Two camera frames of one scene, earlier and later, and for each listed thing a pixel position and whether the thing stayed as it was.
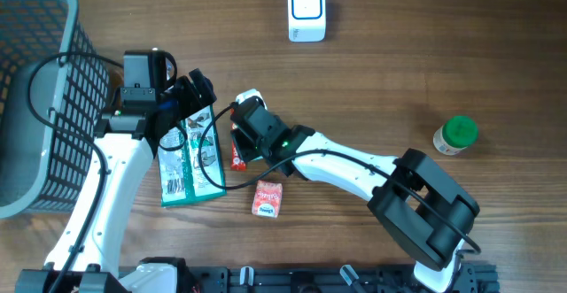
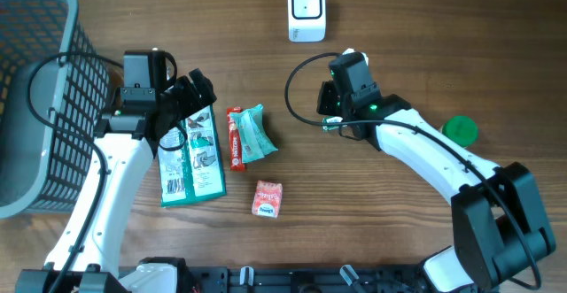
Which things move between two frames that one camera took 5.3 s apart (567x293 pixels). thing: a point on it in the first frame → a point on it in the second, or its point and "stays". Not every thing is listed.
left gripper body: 182,99 stays
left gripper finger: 203,85 stays
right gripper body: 250,150 → 330,102
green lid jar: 457,133 stays
